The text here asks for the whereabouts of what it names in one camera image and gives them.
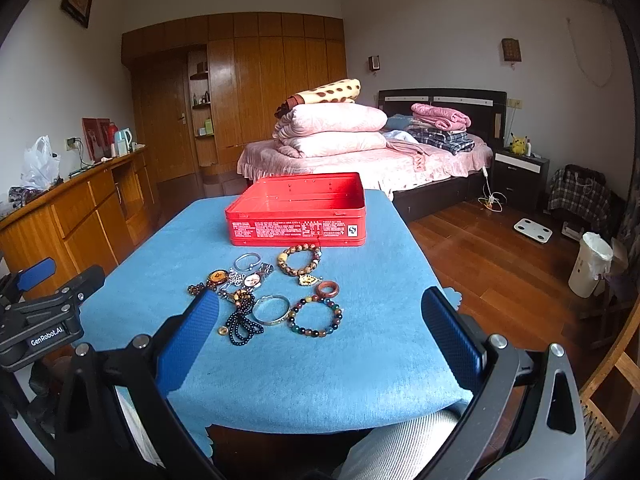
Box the black bead necklace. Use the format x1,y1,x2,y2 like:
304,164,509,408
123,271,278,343
217,288,266,347

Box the amber pendant dark beads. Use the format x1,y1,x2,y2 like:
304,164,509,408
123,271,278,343
186,269,230,297

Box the wide silver bangle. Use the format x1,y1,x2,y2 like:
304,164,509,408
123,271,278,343
252,295,291,327

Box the silver wristwatch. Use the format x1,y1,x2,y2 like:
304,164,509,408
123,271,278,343
242,263,273,289

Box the thin silver bangle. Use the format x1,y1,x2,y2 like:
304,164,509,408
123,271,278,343
233,252,262,273

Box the multicolour stone bead bracelet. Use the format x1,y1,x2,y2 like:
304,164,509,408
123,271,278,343
286,294,345,339

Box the brown wooden bead bracelet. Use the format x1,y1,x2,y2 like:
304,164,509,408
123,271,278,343
275,242,324,279

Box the gold pendant charm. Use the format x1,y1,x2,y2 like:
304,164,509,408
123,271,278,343
297,274,322,286

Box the wooden sideboard cabinet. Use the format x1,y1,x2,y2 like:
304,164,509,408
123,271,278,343
0,148,160,299

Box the white plastic bag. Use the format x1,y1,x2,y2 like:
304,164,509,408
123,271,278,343
21,136,60,191

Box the blue table cloth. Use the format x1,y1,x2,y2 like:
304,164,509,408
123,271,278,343
80,191,472,451

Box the white bathroom scale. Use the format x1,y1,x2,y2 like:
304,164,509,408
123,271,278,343
513,218,552,244

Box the wooden chair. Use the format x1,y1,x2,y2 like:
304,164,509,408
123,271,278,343
579,300,639,470

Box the white electric kettle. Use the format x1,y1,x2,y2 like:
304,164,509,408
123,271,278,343
114,128,132,156

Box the black nightstand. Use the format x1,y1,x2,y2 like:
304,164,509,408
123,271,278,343
491,150,550,212

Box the red metal tin box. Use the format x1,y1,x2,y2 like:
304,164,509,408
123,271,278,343
224,172,367,247

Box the plaid bag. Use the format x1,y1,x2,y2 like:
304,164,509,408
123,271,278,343
548,165,611,233

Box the bed with pink cover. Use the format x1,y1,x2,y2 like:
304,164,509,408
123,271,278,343
236,88,508,222

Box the plaid folded clothes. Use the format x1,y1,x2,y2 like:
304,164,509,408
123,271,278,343
407,128,475,155

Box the yellow Pikachu toy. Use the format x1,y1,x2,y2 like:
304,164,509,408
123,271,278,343
509,134,530,156

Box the pink folded clothes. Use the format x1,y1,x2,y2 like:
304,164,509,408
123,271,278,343
411,103,471,131

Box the wooden wardrobe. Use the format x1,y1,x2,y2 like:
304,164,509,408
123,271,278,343
120,12,347,192

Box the pink folded quilt stack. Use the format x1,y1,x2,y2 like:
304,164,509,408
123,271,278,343
272,103,387,158

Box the spotted cream blanket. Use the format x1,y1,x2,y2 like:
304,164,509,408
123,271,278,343
274,79,361,119

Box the white power strip cable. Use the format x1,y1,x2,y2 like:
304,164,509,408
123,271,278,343
476,167,509,214

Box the red picture frame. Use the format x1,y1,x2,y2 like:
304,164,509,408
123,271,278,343
81,117,112,162

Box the wall lamp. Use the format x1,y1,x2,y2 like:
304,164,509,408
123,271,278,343
368,55,381,72

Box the brown wall calendar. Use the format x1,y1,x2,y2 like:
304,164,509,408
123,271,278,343
501,38,522,63

